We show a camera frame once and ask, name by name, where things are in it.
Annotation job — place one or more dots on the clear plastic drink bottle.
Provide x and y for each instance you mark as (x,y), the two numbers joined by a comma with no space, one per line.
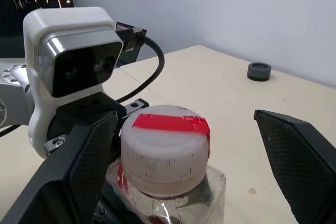
(210,200)

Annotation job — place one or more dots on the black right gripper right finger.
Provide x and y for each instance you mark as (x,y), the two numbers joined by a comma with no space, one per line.
(302,169)

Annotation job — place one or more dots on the dark grey round puck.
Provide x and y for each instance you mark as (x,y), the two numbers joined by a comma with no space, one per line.
(258,72)

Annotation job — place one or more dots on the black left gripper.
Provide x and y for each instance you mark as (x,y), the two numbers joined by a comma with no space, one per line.
(86,108)

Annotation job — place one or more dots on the white bottle cap red tape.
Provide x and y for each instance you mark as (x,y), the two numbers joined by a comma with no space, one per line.
(162,155)

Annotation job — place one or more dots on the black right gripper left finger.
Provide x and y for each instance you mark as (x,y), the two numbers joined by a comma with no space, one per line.
(78,169)

